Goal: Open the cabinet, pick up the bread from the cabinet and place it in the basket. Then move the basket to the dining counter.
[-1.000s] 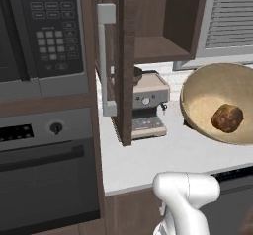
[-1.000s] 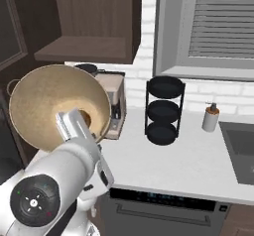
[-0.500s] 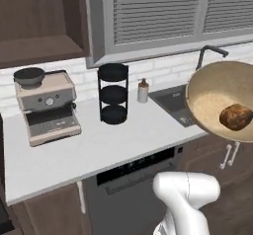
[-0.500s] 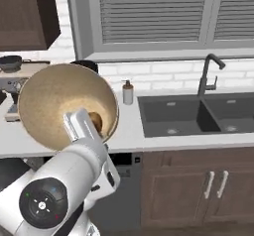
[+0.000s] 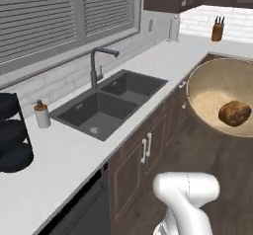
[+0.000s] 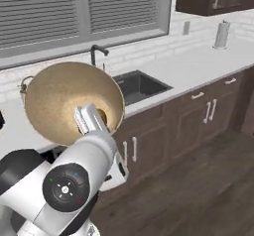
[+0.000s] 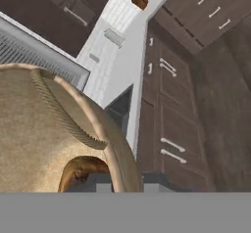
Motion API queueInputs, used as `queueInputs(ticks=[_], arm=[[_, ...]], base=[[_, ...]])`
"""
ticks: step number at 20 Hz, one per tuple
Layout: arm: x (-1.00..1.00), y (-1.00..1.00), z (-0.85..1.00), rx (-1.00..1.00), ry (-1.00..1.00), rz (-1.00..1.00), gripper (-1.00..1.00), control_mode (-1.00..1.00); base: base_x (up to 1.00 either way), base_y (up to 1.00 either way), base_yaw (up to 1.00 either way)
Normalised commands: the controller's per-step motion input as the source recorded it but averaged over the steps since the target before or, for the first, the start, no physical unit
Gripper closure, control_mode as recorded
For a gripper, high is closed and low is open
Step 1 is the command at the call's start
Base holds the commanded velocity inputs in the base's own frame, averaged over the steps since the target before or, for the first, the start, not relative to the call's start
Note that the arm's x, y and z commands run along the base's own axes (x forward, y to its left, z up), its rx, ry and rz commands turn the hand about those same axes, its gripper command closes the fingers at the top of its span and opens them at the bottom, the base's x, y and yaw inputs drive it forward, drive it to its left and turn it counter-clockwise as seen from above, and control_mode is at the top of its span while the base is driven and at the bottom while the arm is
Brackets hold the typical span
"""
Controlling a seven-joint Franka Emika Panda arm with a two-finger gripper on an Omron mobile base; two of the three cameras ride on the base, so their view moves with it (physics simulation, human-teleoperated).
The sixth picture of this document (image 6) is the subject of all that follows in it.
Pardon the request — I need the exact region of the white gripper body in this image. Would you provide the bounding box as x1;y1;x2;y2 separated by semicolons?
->
98;173;130;193

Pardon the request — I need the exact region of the tan round basket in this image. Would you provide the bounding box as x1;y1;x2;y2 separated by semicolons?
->
18;60;126;147

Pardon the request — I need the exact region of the dark brown cupboard door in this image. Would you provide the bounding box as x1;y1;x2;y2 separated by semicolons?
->
207;89;240;143
128;122;167;182
176;102;210;161
111;127;131;169

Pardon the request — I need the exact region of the dark brown sink front panel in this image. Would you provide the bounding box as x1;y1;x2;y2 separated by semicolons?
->
124;104;166;133

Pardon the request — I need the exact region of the black sink basin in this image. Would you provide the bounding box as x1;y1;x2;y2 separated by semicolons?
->
112;69;174;107

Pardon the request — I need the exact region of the dark brown drawer front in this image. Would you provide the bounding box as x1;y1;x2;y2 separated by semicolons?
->
180;86;213;111
210;70;244;95

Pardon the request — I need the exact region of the black tap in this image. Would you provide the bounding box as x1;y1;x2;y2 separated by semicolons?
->
90;44;110;67

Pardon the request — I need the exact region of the window with grey blinds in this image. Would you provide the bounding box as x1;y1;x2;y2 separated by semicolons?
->
0;0;174;71

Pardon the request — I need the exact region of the white paper towel roll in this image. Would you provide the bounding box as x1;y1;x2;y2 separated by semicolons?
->
212;19;232;51

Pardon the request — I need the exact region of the white cupboard door handle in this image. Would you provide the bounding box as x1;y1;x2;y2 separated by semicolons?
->
202;101;212;125
209;98;218;122
122;141;129;169
131;136;138;163

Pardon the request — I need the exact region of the grey wall outlet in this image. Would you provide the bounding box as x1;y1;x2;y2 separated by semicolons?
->
182;20;191;37

